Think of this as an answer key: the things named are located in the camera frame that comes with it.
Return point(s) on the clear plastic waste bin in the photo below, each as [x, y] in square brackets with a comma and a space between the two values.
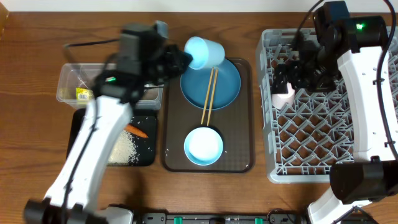
[80, 75]

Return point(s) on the pink plastic cup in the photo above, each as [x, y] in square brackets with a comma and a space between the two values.
[279, 100]

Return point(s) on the dark blue plate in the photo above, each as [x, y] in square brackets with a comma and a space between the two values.
[194, 85]

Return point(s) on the orange carrot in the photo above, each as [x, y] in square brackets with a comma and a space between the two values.
[135, 131]

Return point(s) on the spilled white rice pile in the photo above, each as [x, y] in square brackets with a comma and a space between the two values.
[124, 151]

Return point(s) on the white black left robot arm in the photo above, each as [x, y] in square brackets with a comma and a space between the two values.
[73, 197]

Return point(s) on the light blue bowl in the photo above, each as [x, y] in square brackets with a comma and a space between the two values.
[203, 146]

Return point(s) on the wooden chopstick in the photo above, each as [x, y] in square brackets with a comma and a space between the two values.
[212, 96]
[207, 95]

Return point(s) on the grey plastic dishwasher rack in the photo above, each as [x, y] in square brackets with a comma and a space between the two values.
[304, 140]

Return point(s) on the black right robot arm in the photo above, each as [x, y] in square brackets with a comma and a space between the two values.
[354, 49]

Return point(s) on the dark brown serving tray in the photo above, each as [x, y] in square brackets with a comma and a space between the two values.
[234, 122]

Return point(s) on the yellow green snack wrapper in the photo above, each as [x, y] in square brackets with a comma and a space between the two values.
[83, 94]

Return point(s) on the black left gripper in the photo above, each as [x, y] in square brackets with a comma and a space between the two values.
[178, 65]

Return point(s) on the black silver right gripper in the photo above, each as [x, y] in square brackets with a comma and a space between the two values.
[294, 71]

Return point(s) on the black rectangular tray bin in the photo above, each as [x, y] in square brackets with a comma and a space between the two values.
[146, 121]

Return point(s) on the light blue plastic cup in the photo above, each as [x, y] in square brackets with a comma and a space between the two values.
[205, 53]

